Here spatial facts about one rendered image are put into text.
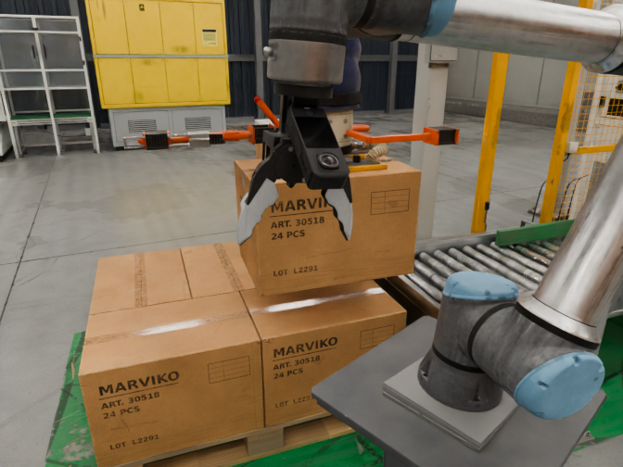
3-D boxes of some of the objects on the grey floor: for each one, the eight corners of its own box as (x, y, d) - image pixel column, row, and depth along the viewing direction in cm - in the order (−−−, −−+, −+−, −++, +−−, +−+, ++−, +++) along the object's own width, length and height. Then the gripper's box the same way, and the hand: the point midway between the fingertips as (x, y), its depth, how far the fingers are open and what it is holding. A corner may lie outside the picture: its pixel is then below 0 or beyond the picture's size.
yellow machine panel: (222, 136, 962) (212, 4, 876) (233, 143, 885) (224, -2, 798) (106, 144, 877) (83, -2, 790) (108, 152, 799) (82, -8, 713)
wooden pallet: (319, 311, 292) (319, 291, 287) (399, 419, 204) (400, 393, 199) (114, 348, 254) (110, 325, 249) (104, 501, 166) (97, 471, 161)
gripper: (361, 87, 63) (345, 224, 70) (214, 76, 57) (212, 229, 63) (390, 92, 56) (370, 246, 62) (226, 80, 49) (222, 252, 56)
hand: (297, 246), depth 60 cm, fingers open, 14 cm apart
